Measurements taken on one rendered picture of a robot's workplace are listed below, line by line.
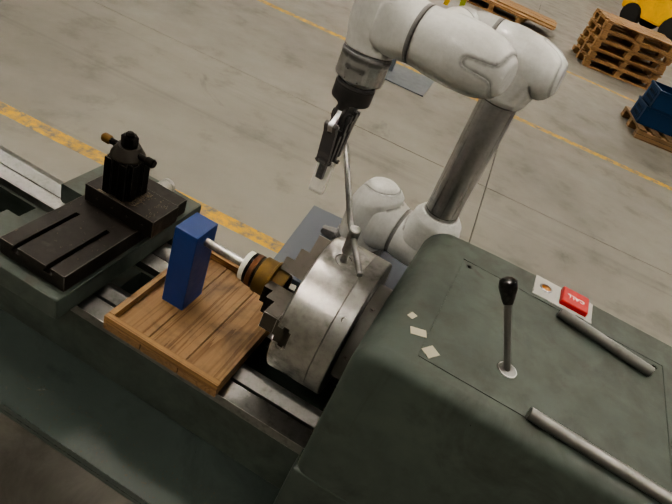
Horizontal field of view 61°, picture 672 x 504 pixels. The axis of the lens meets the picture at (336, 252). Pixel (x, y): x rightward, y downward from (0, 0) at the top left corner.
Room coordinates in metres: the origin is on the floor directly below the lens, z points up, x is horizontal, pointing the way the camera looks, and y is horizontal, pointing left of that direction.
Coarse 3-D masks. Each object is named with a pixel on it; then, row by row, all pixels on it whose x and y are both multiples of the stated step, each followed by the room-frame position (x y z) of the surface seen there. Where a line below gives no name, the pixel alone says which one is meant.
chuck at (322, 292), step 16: (336, 240) 0.96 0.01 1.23; (320, 256) 0.89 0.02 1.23; (336, 256) 0.91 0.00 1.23; (352, 256) 0.92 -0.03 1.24; (368, 256) 0.95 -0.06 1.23; (320, 272) 0.86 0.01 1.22; (336, 272) 0.87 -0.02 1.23; (352, 272) 0.88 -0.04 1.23; (304, 288) 0.82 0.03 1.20; (320, 288) 0.83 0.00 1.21; (336, 288) 0.84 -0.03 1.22; (352, 288) 0.85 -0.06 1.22; (288, 304) 0.80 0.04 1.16; (304, 304) 0.80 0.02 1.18; (320, 304) 0.81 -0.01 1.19; (336, 304) 0.81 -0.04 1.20; (288, 320) 0.79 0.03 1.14; (304, 320) 0.79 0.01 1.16; (320, 320) 0.79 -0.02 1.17; (304, 336) 0.77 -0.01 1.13; (320, 336) 0.77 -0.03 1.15; (272, 352) 0.78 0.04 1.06; (288, 352) 0.77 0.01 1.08; (304, 352) 0.76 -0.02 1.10; (288, 368) 0.77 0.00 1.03; (304, 368) 0.76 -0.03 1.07
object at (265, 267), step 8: (256, 256) 0.96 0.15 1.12; (264, 256) 0.97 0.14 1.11; (248, 264) 0.93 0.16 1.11; (256, 264) 0.94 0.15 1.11; (264, 264) 0.94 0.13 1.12; (272, 264) 0.95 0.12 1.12; (280, 264) 0.95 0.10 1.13; (248, 272) 0.92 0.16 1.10; (256, 272) 0.92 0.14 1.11; (264, 272) 0.92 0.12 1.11; (272, 272) 0.92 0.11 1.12; (280, 272) 0.95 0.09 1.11; (248, 280) 0.92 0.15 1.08; (256, 280) 0.91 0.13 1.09; (264, 280) 0.91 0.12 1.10; (272, 280) 0.92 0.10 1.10; (280, 280) 0.93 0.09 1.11; (288, 280) 0.97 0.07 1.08; (256, 288) 0.91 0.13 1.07
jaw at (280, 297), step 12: (264, 288) 0.89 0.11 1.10; (276, 288) 0.90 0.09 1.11; (264, 300) 0.85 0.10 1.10; (276, 300) 0.86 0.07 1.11; (288, 300) 0.88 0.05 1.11; (264, 312) 0.81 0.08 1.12; (276, 312) 0.82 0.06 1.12; (264, 324) 0.80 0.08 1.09; (276, 324) 0.80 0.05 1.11; (276, 336) 0.78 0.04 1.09; (288, 336) 0.78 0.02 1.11
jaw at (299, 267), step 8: (320, 240) 1.00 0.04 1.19; (328, 240) 1.00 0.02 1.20; (312, 248) 0.99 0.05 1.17; (320, 248) 0.99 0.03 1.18; (304, 256) 0.97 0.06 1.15; (312, 256) 0.97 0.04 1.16; (288, 264) 0.96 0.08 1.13; (296, 264) 0.96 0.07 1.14; (304, 264) 0.96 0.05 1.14; (312, 264) 0.96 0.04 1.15; (288, 272) 0.95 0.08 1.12; (296, 272) 0.95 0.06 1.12; (304, 272) 0.95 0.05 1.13
